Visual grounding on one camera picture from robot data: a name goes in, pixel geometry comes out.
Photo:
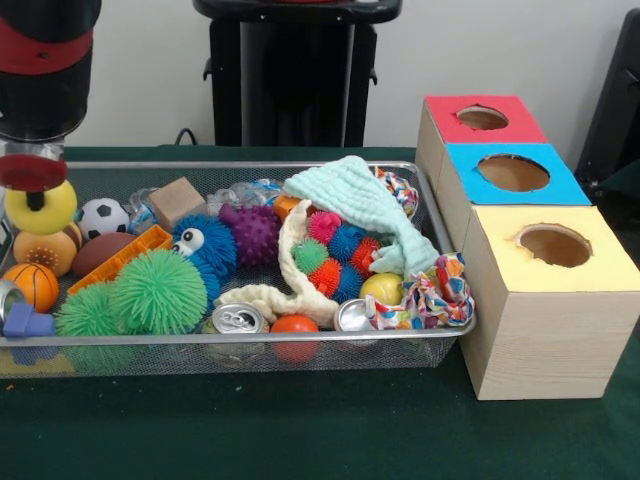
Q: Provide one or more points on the colourful polka-dot cloth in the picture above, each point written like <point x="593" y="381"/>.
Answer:
<point x="432" y="298"/>

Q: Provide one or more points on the large green spiky ball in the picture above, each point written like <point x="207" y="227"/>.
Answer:
<point x="158" y="290"/>

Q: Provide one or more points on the small soccer ball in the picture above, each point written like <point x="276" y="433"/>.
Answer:
<point x="103" y="217"/>

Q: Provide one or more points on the black floor stand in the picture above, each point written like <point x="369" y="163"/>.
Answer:
<point x="615" y="110"/>

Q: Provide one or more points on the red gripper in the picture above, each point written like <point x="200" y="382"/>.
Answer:
<point x="30" y="172"/>

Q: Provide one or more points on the small orange basketball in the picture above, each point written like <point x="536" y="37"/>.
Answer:
<point x="32" y="287"/>

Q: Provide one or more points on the blue furry googly-eyed toy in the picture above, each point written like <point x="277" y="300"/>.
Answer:
<point x="205" y="250"/>

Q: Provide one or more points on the green spiky googly-eyed toy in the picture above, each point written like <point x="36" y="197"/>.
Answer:
<point x="88" y="312"/>

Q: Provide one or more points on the green cloth table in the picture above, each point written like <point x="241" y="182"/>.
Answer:
<point x="300" y="430"/>

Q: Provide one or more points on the wooden box with three holes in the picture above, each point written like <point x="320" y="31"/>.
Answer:
<point x="540" y="340"/>

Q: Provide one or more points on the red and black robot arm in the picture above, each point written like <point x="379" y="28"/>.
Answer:
<point x="40" y="60"/>

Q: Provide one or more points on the brown toy football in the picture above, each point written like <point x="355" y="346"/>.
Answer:
<point x="100" y="252"/>

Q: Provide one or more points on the yellow ball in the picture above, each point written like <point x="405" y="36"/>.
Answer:
<point x="55" y="212"/>

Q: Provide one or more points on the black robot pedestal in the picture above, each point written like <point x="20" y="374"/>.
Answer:
<point x="290" y="80"/>

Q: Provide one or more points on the orange plastic toy piece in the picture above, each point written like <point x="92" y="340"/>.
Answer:
<point x="125" y="255"/>

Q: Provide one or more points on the mint green cloth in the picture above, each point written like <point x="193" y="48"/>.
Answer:
<point x="355" y="200"/>

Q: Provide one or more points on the toy burger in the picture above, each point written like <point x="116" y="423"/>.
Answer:
<point x="45" y="255"/>

